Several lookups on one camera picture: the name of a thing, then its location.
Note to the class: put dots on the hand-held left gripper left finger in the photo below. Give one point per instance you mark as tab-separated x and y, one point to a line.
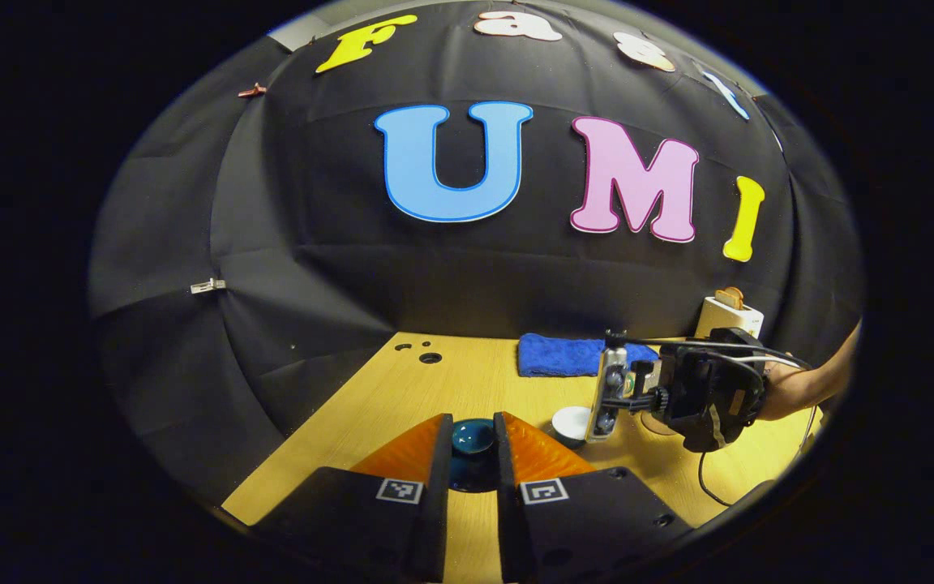
436	503

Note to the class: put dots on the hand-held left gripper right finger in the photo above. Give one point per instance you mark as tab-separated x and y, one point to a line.
507	503

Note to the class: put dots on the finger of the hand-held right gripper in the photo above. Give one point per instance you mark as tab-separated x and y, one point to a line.
637	402
645	375

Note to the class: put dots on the white teacup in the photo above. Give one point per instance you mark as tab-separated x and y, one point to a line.
571	422

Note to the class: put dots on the dark blue teacup lid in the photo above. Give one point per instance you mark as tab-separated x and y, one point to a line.
472	438

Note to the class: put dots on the white toaster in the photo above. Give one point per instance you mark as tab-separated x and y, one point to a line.
730	320

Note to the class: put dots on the blue towel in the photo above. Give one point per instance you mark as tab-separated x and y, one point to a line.
556	357

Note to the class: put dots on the toast slice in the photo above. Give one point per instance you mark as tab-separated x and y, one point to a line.
730	297

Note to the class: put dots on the black backdrop cloth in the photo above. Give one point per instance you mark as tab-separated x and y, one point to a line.
313	243

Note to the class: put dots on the white clip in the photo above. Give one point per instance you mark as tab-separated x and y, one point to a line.
207	285

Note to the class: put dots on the red clip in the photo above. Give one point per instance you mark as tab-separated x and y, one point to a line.
252	91

